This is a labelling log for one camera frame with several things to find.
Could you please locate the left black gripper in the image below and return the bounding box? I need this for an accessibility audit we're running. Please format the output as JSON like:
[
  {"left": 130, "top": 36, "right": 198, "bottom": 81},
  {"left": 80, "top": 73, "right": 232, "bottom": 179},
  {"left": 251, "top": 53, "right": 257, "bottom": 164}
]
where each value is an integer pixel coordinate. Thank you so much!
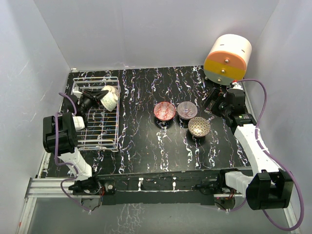
[{"left": 80, "top": 90, "right": 110, "bottom": 115}]

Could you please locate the green patterned bowl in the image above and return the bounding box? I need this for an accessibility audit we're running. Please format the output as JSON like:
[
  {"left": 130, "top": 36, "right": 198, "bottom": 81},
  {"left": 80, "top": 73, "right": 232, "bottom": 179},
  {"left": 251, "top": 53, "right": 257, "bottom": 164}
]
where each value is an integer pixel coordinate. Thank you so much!
[{"left": 100, "top": 85, "right": 118, "bottom": 112}]

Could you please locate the red patterned bowl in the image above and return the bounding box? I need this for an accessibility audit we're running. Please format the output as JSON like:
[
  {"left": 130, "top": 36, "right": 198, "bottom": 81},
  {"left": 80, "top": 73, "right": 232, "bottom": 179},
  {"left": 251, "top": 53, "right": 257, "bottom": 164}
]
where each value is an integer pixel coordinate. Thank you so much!
[{"left": 154, "top": 101, "right": 176, "bottom": 121}]

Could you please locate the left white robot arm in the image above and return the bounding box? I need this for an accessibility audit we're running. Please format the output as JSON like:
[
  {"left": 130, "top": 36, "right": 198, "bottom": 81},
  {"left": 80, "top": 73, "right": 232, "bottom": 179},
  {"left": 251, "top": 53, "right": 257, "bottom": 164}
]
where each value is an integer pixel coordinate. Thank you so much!
[{"left": 43, "top": 90, "right": 109, "bottom": 195}]

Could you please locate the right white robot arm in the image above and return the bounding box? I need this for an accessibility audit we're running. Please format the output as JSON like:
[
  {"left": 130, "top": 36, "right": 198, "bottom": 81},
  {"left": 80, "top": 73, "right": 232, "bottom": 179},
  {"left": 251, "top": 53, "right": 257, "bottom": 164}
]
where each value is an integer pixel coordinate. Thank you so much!
[{"left": 203, "top": 87, "right": 293, "bottom": 210}]

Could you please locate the purple striped bowl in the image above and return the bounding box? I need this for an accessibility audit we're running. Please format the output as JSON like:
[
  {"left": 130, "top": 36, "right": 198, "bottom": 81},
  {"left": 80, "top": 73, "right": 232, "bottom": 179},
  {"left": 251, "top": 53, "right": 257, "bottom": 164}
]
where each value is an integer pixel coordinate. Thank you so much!
[{"left": 177, "top": 101, "right": 198, "bottom": 120}]

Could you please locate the brown lattice patterned bowl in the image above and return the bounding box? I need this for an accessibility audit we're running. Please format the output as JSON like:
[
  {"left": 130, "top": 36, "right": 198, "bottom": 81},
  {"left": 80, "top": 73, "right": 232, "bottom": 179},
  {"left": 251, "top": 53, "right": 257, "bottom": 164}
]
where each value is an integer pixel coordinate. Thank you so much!
[{"left": 188, "top": 117, "right": 211, "bottom": 137}]

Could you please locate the orange yellow cylindrical drawer unit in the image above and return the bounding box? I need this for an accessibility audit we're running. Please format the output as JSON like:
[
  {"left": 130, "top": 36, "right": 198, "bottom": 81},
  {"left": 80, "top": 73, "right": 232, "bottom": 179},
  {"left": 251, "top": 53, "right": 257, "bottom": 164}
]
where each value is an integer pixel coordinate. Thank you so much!
[{"left": 203, "top": 34, "right": 252, "bottom": 86}]

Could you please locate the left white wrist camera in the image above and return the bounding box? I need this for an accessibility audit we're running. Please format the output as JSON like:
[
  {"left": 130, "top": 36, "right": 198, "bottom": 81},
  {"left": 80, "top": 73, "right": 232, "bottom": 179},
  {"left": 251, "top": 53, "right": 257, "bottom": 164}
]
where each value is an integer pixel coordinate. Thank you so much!
[{"left": 73, "top": 90, "right": 82, "bottom": 98}]

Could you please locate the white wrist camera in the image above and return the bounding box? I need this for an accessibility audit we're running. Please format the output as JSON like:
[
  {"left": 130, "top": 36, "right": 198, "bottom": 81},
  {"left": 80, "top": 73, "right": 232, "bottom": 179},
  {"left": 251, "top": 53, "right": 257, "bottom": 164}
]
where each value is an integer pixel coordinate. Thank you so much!
[
  {"left": 73, "top": 90, "right": 82, "bottom": 98},
  {"left": 230, "top": 82, "right": 243, "bottom": 90}
]

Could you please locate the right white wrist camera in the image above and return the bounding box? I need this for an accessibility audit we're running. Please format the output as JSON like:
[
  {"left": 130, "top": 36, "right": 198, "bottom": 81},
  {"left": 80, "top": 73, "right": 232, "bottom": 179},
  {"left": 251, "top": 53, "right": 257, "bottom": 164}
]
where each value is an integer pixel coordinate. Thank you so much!
[{"left": 230, "top": 82, "right": 243, "bottom": 90}]

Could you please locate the white wire dish rack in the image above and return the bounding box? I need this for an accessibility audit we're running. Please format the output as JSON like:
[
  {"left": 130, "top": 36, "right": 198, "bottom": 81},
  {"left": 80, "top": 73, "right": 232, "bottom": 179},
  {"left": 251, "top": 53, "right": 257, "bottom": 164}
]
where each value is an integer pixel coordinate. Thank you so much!
[{"left": 71, "top": 77, "right": 120, "bottom": 152}]

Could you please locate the black front base frame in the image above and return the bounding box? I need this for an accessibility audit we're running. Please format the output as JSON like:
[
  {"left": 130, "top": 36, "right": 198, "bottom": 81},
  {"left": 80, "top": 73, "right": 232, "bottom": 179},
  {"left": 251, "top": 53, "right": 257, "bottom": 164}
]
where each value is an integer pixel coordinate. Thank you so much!
[{"left": 69, "top": 170, "right": 242, "bottom": 205}]

